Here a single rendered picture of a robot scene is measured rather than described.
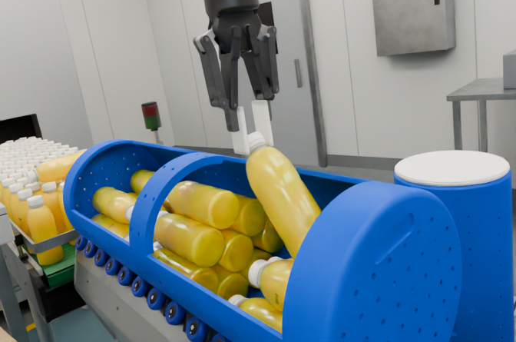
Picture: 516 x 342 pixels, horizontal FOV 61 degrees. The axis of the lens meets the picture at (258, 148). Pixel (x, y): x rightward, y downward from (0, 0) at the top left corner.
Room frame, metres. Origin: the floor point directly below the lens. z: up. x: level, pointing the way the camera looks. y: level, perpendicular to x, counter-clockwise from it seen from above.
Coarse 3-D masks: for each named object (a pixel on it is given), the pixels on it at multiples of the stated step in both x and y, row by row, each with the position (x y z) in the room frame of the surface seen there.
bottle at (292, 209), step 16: (256, 144) 0.62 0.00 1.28; (256, 160) 0.60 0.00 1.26; (272, 160) 0.60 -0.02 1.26; (288, 160) 0.61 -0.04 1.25; (256, 176) 0.59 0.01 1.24; (272, 176) 0.58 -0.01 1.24; (288, 176) 0.58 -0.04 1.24; (256, 192) 0.59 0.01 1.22; (272, 192) 0.57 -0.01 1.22; (288, 192) 0.57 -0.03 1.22; (304, 192) 0.57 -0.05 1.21; (272, 208) 0.57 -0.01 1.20; (288, 208) 0.56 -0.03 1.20; (304, 208) 0.56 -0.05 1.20; (288, 224) 0.55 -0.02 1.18; (304, 224) 0.54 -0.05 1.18; (288, 240) 0.55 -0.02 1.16
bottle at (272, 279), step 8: (264, 264) 0.57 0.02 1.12; (272, 264) 0.55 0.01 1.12; (280, 264) 0.54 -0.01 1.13; (288, 264) 0.54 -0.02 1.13; (264, 272) 0.55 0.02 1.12; (272, 272) 0.53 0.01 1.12; (280, 272) 0.53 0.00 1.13; (288, 272) 0.52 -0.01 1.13; (256, 280) 0.56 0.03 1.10; (264, 280) 0.54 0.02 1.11; (272, 280) 0.52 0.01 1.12; (280, 280) 0.52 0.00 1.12; (264, 288) 0.53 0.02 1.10; (272, 288) 0.52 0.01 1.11; (280, 288) 0.51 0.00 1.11; (264, 296) 0.54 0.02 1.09; (272, 296) 0.52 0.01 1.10; (280, 296) 0.50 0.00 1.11; (272, 304) 0.52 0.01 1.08; (280, 304) 0.50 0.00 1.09
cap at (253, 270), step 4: (260, 260) 0.59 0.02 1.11; (252, 264) 0.59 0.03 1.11; (256, 264) 0.58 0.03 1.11; (260, 264) 0.58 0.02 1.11; (252, 268) 0.58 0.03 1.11; (256, 268) 0.58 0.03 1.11; (252, 272) 0.58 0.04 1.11; (256, 272) 0.57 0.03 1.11; (248, 276) 0.58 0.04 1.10; (252, 276) 0.57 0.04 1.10; (256, 276) 0.57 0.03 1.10; (252, 280) 0.57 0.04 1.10; (256, 284) 0.57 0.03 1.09
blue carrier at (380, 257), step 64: (64, 192) 1.05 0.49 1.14; (128, 192) 1.15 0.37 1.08; (320, 192) 0.71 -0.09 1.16; (384, 192) 0.48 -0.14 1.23; (128, 256) 0.76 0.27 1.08; (320, 256) 0.42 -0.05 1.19; (384, 256) 0.44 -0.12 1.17; (448, 256) 0.52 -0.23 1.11; (256, 320) 0.46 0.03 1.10; (320, 320) 0.39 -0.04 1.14; (384, 320) 0.43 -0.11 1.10; (448, 320) 0.52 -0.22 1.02
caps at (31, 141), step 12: (12, 144) 2.32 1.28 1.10; (24, 144) 2.35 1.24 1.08; (36, 144) 2.19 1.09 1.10; (48, 144) 2.14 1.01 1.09; (60, 144) 2.12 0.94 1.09; (0, 156) 2.01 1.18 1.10; (12, 156) 1.99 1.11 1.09; (24, 156) 1.96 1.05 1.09; (36, 156) 1.94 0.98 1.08; (48, 156) 1.82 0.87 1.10; (60, 156) 1.77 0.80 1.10; (0, 168) 1.73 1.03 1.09; (12, 168) 1.67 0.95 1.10; (24, 168) 1.64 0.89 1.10; (0, 180) 1.57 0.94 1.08; (12, 180) 1.48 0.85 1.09; (24, 180) 1.45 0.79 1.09
